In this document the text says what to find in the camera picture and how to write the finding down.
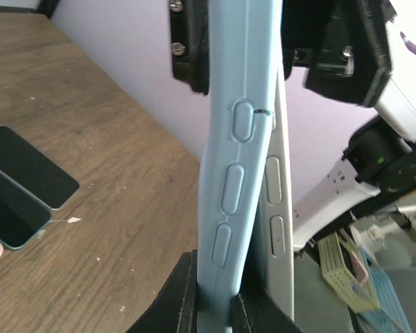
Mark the yellow perforated basket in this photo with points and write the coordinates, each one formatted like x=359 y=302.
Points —
x=344 y=267

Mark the silver phone from blue case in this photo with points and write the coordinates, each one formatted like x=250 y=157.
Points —
x=273 y=231

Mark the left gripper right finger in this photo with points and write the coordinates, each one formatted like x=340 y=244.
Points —
x=254 y=311

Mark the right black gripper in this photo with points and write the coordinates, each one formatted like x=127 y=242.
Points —
x=342 y=44

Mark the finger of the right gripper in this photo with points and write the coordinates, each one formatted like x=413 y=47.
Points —
x=188 y=21

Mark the green phone from beige case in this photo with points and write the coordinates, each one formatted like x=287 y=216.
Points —
x=34 y=172

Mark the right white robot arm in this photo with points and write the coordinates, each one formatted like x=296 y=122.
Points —
x=380 y=159

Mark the black screen phone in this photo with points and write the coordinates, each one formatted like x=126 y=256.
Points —
x=21 y=217

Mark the blue perforated basket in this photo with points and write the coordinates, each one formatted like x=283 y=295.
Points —
x=390 y=317

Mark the blue cased phone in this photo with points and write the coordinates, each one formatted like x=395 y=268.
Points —
x=244 y=39

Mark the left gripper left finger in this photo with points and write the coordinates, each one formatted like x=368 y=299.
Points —
x=174 y=309

